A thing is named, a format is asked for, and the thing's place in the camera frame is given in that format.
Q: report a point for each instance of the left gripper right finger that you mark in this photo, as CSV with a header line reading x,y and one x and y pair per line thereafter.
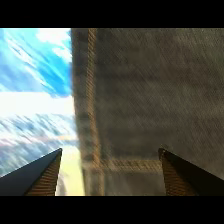
x,y
186,175

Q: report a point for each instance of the grey-brown garment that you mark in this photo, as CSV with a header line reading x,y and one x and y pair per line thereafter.
x,y
150,93

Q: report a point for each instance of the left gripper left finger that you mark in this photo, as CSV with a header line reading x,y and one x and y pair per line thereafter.
x,y
33,178

